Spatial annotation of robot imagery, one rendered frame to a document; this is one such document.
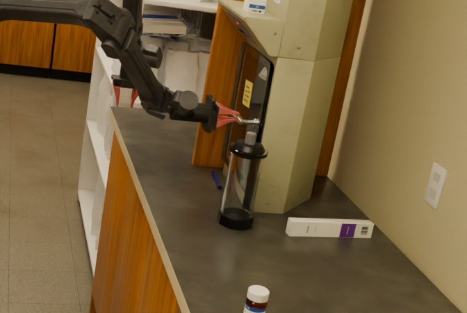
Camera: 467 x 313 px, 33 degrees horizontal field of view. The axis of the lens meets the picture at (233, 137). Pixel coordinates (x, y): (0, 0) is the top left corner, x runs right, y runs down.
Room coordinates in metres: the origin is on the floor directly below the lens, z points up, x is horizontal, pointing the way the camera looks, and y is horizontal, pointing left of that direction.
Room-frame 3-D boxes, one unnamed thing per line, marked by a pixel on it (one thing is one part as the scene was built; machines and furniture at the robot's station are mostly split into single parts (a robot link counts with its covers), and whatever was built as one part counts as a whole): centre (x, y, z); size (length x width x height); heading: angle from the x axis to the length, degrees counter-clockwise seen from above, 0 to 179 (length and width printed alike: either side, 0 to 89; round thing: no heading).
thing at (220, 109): (2.27, 0.04, 1.19); 0.09 x 0.07 x 0.07; 108
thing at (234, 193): (2.10, -0.05, 1.06); 0.11 x 0.11 x 0.21
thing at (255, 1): (2.30, 0.01, 1.54); 0.05 x 0.05 x 0.06; 19
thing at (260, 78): (2.35, -0.03, 1.19); 0.30 x 0.01 x 0.40; 17
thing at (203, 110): (2.25, 0.11, 1.20); 0.07 x 0.07 x 0.10; 18
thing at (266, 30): (2.34, 0.02, 1.46); 0.32 x 0.12 x 0.10; 18
